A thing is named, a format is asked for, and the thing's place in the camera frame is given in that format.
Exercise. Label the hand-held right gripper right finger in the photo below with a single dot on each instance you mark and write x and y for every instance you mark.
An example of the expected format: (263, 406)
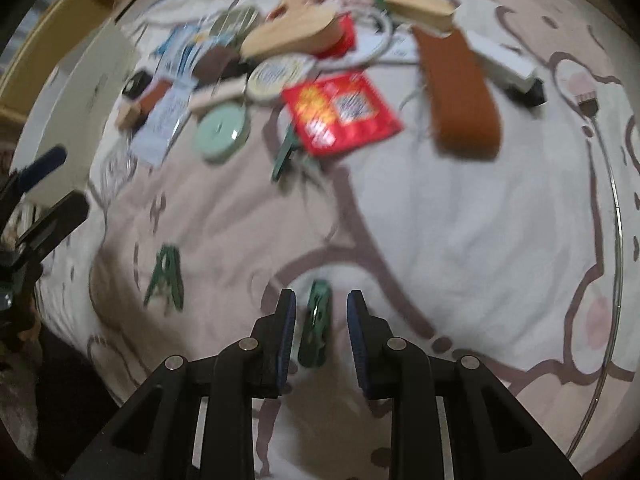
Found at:
(357, 345)

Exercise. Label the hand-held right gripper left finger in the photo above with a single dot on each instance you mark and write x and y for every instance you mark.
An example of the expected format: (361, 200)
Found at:
(286, 340)

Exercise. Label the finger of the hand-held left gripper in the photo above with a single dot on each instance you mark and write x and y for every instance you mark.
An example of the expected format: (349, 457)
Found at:
(47, 162)
(55, 225)

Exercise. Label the green plastic clothespin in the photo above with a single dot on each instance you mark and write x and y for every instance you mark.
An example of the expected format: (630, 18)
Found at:
(316, 320)
(172, 280)
(380, 1)
(284, 155)

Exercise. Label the white cardboard box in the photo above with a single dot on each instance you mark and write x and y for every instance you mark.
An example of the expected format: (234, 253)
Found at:
(85, 110)

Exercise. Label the clear nail case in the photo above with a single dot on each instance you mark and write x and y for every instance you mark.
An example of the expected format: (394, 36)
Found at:
(117, 170)

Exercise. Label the red sachet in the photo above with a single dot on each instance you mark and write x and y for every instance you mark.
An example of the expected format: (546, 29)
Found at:
(340, 110)

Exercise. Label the small wooden oval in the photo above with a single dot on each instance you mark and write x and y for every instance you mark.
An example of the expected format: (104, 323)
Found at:
(127, 115)

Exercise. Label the black round compact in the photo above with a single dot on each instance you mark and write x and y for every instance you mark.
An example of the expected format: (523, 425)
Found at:
(136, 82)

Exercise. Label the white printed sachet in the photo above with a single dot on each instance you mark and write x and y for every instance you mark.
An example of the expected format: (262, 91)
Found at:
(162, 125)

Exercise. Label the brown leather patch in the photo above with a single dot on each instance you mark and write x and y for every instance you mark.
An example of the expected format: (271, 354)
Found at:
(159, 95)

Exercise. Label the wooden shelf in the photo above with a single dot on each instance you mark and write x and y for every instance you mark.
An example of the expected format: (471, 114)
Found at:
(60, 25)

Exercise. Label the mint tape measure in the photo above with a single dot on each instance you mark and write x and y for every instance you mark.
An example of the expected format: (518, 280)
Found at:
(220, 132)

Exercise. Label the silver blue sachet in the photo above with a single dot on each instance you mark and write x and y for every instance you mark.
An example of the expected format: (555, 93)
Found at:
(190, 57)
(175, 42)

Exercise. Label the cream rectangular block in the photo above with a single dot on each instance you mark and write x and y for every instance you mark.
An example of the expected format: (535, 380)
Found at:
(220, 94)

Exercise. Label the green metal tin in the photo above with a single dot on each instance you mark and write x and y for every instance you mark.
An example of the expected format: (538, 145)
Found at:
(235, 22)

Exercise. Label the round cream tin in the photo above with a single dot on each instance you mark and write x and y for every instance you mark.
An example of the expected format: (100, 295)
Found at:
(277, 75)

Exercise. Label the brown leather case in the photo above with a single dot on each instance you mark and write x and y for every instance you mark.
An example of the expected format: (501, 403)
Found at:
(460, 100)

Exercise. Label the large wooden oval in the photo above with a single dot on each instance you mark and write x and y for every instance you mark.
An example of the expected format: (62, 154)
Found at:
(295, 30)

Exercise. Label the small black block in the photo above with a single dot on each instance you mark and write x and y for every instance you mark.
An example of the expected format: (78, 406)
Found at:
(527, 92)

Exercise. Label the red plastic item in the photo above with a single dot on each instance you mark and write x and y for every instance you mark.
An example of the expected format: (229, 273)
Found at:
(345, 35)

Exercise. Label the white plastic hoop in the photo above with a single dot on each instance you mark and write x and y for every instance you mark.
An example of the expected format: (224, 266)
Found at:
(386, 35)

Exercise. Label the small white box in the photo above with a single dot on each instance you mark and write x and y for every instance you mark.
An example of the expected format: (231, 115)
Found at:
(500, 60)

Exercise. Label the wooden brush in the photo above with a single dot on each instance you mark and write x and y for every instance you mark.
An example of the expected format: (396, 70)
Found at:
(420, 5)

